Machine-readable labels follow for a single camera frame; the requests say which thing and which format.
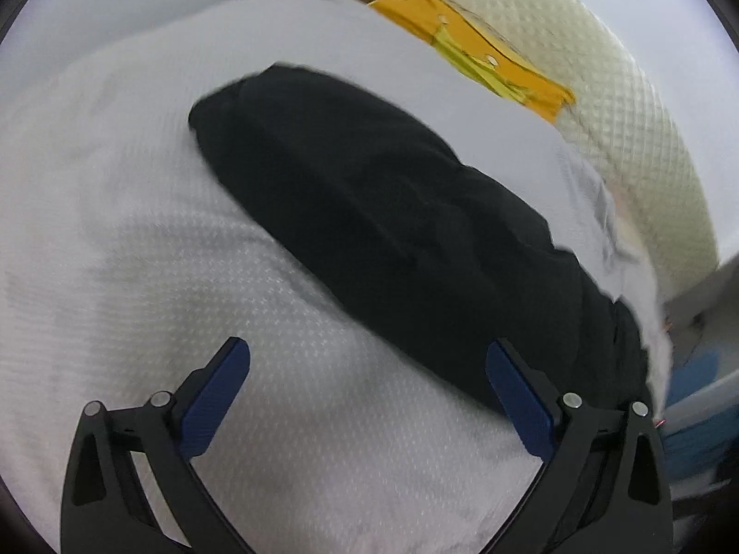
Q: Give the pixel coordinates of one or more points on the grey bed quilt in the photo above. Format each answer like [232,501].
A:
[173,242]

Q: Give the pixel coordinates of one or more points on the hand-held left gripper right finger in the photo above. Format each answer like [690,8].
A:
[522,401]

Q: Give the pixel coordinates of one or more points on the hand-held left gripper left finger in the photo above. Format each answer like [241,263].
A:
[213,398]

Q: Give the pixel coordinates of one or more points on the black padded jacket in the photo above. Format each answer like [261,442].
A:
[375,213]

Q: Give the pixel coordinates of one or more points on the cream quilted headboard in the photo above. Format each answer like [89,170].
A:
[635,127]

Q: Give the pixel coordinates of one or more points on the yellow pillow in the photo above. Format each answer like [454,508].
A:
[427,11]

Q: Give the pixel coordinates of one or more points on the blue padded chair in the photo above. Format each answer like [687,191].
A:
[701,392]

